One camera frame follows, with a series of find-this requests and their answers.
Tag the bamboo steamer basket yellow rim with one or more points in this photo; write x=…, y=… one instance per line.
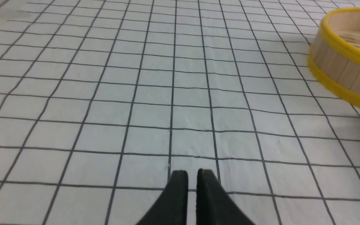
x=334, y=55

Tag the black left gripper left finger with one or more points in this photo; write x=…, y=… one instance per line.
x=171, y=206

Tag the white grid tablecloth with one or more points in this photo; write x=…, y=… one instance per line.
x=101, y=100

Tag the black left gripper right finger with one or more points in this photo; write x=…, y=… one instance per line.
x=213, y=204

